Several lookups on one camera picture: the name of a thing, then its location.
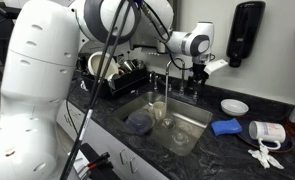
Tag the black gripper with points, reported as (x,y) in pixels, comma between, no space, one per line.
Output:
(199,75)

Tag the chrome tap handle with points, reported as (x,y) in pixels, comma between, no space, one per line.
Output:
(197,94)

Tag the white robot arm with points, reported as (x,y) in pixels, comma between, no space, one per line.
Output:
(41,58)

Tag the white ceramic bowl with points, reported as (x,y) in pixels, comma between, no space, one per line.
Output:
(234,107)

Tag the cream mug in sink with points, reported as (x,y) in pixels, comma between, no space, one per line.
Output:
(159,110)

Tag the small side faucet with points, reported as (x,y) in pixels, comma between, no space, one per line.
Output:
(153,78)

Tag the stainless steel sink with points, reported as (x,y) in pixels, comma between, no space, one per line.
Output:
(177,113)

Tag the clear glass bowl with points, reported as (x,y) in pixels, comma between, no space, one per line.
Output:
(181,135)

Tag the blue sponge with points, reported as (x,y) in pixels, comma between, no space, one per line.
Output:
(222,127)

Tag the dark plastic container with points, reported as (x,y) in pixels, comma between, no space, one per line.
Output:
(139,122)

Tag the black dish rack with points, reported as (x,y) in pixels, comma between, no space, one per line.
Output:
(116,82)

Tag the white printed mug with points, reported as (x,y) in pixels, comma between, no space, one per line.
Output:
(267,132)

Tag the black soap dispenser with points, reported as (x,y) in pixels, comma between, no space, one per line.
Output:
(246,23)

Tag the crumpled white paper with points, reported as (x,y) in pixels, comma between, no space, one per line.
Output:
(265,159)

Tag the white cabinet front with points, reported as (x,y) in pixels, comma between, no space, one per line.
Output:
(127,164)

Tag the large cream plate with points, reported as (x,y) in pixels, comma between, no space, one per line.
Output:
(102,65)

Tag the dark blue plate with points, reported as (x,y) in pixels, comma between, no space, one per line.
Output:
(286,146)

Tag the black orange tool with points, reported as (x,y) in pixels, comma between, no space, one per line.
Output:
(101,160)

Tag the white box on cart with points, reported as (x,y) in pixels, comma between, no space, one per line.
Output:
(81,164)

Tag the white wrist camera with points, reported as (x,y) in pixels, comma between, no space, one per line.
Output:
(215,65)

